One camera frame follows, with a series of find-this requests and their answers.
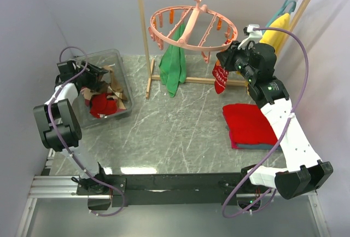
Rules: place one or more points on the pink round clip hanger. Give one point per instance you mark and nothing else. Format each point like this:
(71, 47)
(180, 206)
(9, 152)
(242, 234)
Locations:
(180, 34)

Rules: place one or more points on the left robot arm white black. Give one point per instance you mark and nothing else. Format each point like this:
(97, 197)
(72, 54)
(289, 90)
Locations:
(58, 125)

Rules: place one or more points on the yellow hanging cloth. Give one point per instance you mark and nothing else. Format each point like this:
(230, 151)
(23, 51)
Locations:
(274, 38)

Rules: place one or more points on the teal plastic hanger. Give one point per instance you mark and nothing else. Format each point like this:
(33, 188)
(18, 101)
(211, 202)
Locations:
(281, 11)

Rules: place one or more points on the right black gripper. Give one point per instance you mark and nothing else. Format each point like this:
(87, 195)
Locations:
(226, 57)

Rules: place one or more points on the red folded towel stack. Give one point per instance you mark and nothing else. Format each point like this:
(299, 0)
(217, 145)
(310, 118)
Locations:
(248, 127)

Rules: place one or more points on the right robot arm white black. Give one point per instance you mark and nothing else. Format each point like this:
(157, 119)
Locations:
(305, 171)

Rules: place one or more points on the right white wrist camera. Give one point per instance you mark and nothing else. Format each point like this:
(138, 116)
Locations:
(253, 33)

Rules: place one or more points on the red sock front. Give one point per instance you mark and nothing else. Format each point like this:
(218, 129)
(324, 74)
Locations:
(110, 109)

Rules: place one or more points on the green hanging cloth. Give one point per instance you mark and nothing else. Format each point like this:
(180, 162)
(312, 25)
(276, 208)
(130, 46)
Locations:
(173, 69)

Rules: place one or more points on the clear plastic bin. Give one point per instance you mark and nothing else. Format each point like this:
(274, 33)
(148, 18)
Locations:
(110, 58)

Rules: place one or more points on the black base bar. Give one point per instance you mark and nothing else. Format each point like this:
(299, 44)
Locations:
(163, 189)

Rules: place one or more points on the brown sock pair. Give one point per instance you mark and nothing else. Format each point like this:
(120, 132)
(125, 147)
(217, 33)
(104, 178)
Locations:
(101, 87)

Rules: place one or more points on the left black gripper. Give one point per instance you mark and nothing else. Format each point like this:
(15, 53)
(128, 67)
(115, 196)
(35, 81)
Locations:
(94, 71)

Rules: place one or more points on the red patterned sock pair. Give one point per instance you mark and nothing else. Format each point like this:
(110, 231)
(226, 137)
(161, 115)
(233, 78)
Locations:
(220, 75)

